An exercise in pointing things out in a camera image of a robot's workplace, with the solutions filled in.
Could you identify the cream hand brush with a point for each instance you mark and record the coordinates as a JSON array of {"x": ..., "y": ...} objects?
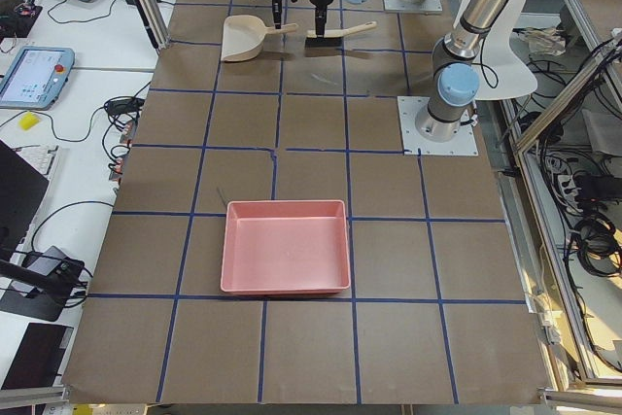
[{"x": 333, "y": 38}]

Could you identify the cream plastic dustpan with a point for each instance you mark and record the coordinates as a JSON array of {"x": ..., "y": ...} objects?
[{"x": 243, "y": 37}]

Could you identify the pink plastic bin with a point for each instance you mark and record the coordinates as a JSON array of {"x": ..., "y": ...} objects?
[{"x": 277, "y": 247}]

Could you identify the black power adapter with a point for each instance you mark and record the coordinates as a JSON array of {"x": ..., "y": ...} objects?
[{"x": 123, "y": 105}]

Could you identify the white chair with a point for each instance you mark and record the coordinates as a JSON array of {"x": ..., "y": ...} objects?
[{"x": 506, "y": 75}]

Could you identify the near blue teach pendant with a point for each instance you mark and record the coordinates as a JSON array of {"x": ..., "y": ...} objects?
[{"x": 36, "y": 77}]

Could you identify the yellow sponge block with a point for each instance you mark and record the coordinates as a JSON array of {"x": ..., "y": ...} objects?
[{"x": 28, "y": 120}]

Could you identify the white keyboard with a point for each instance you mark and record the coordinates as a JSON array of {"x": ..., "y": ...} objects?
[{"x": 43, "y": 158}]

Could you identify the black monitor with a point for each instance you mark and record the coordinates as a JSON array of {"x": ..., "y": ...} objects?
[{"x": 22, "y": 191}]

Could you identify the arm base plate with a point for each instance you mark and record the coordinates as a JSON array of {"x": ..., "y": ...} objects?
[
  {"x": 421, "y": 136},
  {"x": 418, "y": 7}
]

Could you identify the black camera stand base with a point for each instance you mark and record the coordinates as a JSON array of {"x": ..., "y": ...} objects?
[{"x": 42, "y": 284}]

